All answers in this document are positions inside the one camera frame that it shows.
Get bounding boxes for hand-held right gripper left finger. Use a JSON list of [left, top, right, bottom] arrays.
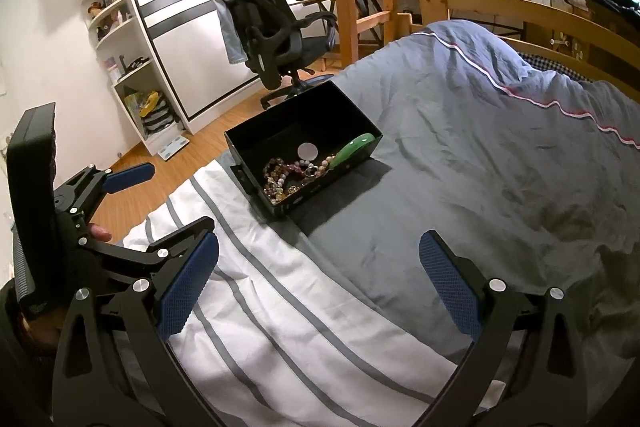
[[50, 231, 223, 427]]

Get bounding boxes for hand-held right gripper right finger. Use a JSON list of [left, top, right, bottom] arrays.
[[415, 229, 591, 427]]

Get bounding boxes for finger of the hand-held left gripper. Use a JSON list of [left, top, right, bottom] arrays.
[[75, 162, 156, 208], [87, 215, 217, 291]]

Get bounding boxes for pile of mixed bead bracelets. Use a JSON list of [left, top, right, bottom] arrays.
[[262, 155, 336, 205]]

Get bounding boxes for black jewelry box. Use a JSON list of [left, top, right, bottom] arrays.
[[224, 80, 385, 222]]

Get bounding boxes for white bathroom scale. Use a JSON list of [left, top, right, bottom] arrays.
[[157, 134, 190, 162]]

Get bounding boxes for yellow slippers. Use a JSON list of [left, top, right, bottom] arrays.
[[137, 91, 163, 118]]

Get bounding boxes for white striped bed sheet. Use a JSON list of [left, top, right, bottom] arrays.
[[122, 159, 506, 427]]

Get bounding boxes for white corner shelf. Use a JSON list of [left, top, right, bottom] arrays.
[[62, 0, 191, 155]]

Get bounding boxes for grey duvet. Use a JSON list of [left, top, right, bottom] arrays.
[[295, 21, 640, 418]]

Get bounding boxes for green jade bangle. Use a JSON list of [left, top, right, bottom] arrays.
[[330, 133, 377, 170]]

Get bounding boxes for blue denim garment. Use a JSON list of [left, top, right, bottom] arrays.
[[210, 0, 251, 65]]

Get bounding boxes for black office chair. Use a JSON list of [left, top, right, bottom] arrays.
[[235, 0, 341, 110]]

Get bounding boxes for checkered bed sheet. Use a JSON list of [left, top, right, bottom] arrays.
[[515, 52, 596, 82]]

